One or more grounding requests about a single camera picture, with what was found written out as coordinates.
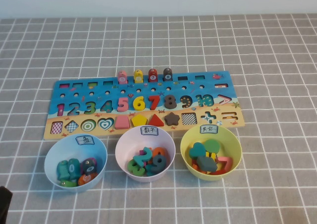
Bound pink wooden trapezoid block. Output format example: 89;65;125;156
114;115;131;129

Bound paper label on pink bowl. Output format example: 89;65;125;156
140;126;159;137

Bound light pink plastic bowl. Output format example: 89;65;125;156
115;127;176;183

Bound colourful wooden puzzle board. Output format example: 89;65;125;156
43;70;246;141

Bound paper label on yellow bowl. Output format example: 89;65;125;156
199;124;218;135

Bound paper label on blue bowl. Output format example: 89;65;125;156
75;134;95;146

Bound yellow-green plastic bowl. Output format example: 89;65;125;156
180;124;243;181

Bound light blue plastic bowl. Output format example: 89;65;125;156
44;134;108;193

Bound red wooden number seven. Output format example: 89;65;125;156
148;95;161;110

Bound brown wooden number eight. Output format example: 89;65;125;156
164;94;177;109

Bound red wooden triangle block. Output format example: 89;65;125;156
147;113;165;127

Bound brown wooden star block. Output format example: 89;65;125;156
164;112;180;126

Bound yellow wooden number six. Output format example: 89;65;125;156
132;96;146;112

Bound yellow wooden pentagon block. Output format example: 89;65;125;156
131;114;148;127

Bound red fish peg seven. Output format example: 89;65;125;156
148;68;158;83

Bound brown fish peg eight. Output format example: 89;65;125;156
162;67;173;82

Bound yellow fish peg six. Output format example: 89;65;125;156
133;69;144;84

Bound pink wooden number five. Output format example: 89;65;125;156
117;96;129;112

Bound pink fish peg five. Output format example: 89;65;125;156
117;70;128;85

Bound orange wooden number zero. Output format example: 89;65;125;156
151;147;166;160

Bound teal wooden number two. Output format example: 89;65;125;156
132;147;152;167

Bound teal wooden heart block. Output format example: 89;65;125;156
189;142;207;159

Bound dark teal wooden number nine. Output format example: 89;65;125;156
145;154;167;174

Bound green wooden circle block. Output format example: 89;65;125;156
204;139;220;155

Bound green wooden number three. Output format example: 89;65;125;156
127;159;146;176

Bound dark grey wooden diamond block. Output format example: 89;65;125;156
196;156;218;172

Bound pink wooden greater-than sign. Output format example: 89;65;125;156
215;156;233;171

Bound dark grey wooden fish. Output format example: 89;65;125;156
80;159;97;175

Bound orange wooden fish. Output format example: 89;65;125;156
78;172;98;186

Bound teal wooden fish number four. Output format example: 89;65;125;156
67;158;81;180

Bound teal striped wooden fish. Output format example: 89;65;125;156
56;160;69;181

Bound green wooden fish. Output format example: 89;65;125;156
59;179;76;188

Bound grey checked tablecloth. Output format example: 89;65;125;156
0;13;317;224

